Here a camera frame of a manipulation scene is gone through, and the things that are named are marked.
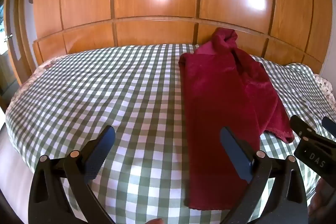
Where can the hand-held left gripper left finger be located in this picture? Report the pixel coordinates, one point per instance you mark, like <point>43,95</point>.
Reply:
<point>98,153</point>

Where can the person's right hand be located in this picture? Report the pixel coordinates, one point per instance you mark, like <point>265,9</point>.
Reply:
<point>317,197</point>

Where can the green white checked bedspread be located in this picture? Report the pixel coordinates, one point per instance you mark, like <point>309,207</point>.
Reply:
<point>126,98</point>

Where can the dark red garment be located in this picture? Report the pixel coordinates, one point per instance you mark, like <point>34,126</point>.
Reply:
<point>223,98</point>

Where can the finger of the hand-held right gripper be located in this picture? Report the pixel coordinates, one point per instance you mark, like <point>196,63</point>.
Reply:
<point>330,125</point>
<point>302,127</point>

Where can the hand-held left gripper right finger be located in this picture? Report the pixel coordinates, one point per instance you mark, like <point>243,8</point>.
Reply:
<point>236,153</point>

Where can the floral bed sheet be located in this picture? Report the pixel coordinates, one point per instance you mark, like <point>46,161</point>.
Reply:
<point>326,88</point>

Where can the wooden door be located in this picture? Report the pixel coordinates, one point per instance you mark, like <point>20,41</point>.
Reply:
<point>11,43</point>

